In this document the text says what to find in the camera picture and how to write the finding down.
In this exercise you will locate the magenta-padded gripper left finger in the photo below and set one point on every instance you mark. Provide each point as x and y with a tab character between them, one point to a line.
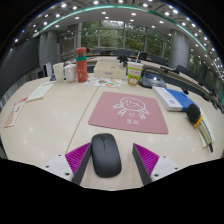
76	157

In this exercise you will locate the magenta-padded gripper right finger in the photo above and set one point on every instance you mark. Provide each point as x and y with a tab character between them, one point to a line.
148	159

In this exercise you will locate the black computer mouse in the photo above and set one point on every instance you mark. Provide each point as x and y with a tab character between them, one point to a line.
106	156

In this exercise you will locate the pink printed mouse pad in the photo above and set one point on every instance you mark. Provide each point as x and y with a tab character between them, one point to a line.
106	116

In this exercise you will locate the black handheld microphone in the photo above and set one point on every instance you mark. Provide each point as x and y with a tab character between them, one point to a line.
193	113

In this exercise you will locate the blue and white book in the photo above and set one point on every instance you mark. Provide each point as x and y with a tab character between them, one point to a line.
171	99

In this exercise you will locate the white paper booklet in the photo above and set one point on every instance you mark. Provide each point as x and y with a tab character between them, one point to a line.
40	91

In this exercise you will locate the red and white leaflet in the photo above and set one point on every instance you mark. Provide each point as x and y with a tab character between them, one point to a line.
15	111

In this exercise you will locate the colourful sticker sheet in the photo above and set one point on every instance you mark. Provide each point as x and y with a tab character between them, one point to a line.
101	82

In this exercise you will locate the white lidded mug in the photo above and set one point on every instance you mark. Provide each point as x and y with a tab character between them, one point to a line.
70	74

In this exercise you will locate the printed drink cup with straw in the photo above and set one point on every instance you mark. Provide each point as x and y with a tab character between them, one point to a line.
134	76

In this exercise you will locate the white paper cup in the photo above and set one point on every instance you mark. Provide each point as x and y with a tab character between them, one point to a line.
58	72

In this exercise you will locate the red bottle with green band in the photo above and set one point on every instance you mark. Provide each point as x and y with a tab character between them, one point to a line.
81	68

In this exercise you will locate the cream cardboard box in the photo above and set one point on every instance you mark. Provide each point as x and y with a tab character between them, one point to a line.
108	70

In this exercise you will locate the dark office chairs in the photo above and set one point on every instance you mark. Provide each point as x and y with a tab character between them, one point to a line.
121	52

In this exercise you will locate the ceiling lights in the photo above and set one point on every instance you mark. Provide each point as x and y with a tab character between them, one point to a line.
103	12

